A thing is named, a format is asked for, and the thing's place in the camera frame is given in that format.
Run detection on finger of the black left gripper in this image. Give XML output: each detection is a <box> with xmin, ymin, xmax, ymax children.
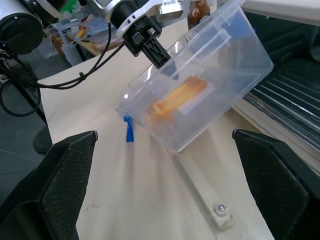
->
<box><xmin>161</xmin><ymin>62</ymin><xmax>180</xmax><ymax>81</ymax></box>
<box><xmin>143</xmin><ymin>38</ymin><xmax>172</xmax><ymax>70</ymax></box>

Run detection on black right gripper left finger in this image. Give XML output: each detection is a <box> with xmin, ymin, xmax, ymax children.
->
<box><xmin>0</xmin><ymin>130</ymin><xmax>99</xmax><ymax>240</ymax></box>

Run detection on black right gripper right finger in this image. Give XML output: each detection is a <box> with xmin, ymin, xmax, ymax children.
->
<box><xmin>232</xmin><ymin>128</ymin><xmax>320</xmax><ymax>240</ymax></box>

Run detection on clear plastic food container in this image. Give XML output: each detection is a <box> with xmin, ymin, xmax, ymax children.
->
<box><xmin>114</xmin><ymin>0</ymin><xmax>275</xmax><ymax>153</ymax></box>

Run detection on orange food sticks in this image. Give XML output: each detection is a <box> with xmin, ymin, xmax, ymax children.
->
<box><xmin>149</xmin><ymin>76</ymin><xmax>208</xmax><ymax>123</ymax></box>

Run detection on blue plastic container latch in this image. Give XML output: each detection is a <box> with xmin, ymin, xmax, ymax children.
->
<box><xmin>123</xmin><ymin>114</ymin><xmax>136</xmax><ymax>143</ymax></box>

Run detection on toaster oven glass door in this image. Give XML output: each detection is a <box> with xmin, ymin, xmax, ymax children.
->
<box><xmin>232</xmin><ymin>57</ymin><xmax>320</xmax><ymax>177</ymax></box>

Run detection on white toaster oven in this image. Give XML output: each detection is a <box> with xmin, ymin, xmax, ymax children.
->
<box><xmin>241</xmin><ymin>0</ymin><xmax>320</xmax><ymax>62</ymax></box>

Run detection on black rubber foot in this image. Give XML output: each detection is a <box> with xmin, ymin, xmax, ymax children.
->
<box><xmin>33</xmin><ymin>125</ymin><xmax>55</xmax><ymax>155</ymax></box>

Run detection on brown bagged snack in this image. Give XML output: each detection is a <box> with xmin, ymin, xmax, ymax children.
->
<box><xmin>186</xmin><ymin>0</ymin><xmax>211</xmax><ymax>30</ymax></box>

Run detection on cluttered wooden desk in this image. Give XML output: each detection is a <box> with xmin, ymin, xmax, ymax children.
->
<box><xmin>43</xmin><ymin>0</ymin><xmax>126</xmax><ymax>66</ymax></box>

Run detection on clear acrylic strip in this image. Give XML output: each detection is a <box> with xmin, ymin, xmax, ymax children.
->
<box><xmin>172</xmin><ymin>149</ymin><xmax>227</xmax><ymax>233</ymax></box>

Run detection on black round robot joint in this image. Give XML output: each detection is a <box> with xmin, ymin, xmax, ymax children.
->
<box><xmin>0</xmin><ymin>12</ymin><xmax>45</xmax><ymax>55</ymax></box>

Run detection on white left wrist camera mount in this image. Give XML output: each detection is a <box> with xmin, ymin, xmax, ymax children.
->
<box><xmin>115</xmin><ymin>11</ymin><xmax>153</xmax><ymax>41</ymax></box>

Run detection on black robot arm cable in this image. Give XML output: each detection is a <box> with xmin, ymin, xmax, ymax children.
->
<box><xmin>27</xmin><ymin>21</ymin><xmax>126</xmax><ymax>90</ymax></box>

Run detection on white bracket with screw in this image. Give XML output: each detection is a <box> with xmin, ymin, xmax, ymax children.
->
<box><xmin>212</xmin><ymin>203</ymin><xmax>236</xmax><ymax>231</ymax></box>

